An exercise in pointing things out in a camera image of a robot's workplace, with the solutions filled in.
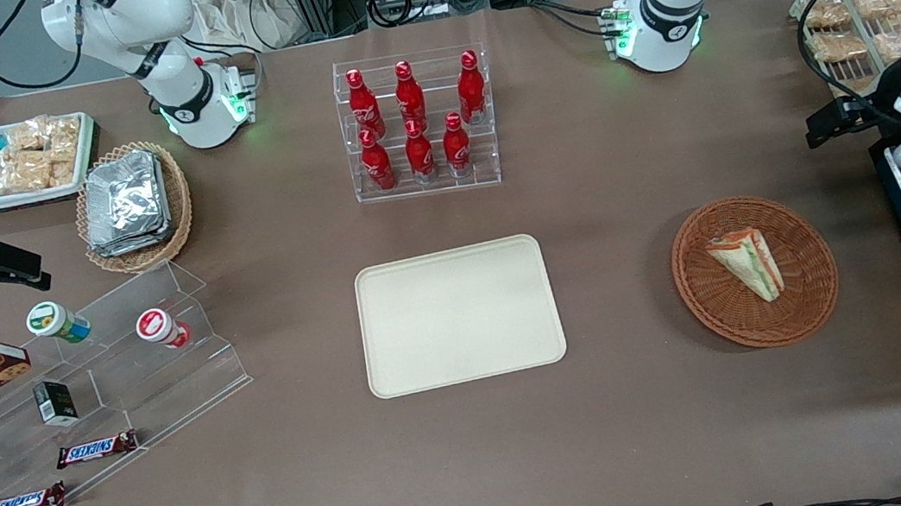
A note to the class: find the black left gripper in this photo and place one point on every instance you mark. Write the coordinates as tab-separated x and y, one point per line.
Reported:
869	108

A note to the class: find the triangle sandwich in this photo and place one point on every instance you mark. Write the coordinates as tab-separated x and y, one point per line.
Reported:
752	265

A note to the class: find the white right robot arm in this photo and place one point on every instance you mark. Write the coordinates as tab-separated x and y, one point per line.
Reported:
151	31

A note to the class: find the oval tan wicker basket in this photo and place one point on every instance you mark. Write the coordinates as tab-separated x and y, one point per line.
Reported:
178	202

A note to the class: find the round brown wicker basket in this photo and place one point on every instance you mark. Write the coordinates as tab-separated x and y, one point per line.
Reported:
708	289

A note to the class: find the cream plastic tray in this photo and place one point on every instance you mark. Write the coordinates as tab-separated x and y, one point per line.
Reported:
459	317

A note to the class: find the green lid yogurt cup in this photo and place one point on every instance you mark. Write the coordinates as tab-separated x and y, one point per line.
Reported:
52	321

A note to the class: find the silver foil pouch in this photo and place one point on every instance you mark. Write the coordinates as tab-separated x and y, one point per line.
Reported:
136	242
125	196

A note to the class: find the small black carton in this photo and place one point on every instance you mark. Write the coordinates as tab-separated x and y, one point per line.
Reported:
55	403

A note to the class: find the red lid yogurt cup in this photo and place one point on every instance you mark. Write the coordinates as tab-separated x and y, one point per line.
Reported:
157	326

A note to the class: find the clear acrylic stepped shelf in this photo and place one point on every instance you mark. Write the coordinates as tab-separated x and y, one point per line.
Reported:
173	394

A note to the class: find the white cloth bag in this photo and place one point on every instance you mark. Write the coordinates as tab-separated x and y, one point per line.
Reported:
236	11

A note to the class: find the clear acrylic bottle rack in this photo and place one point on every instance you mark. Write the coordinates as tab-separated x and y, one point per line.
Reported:
490	156

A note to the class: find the red cola bottle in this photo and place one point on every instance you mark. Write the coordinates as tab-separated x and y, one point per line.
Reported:
420	155
457	148
364	107
378	165
471	89
410	97

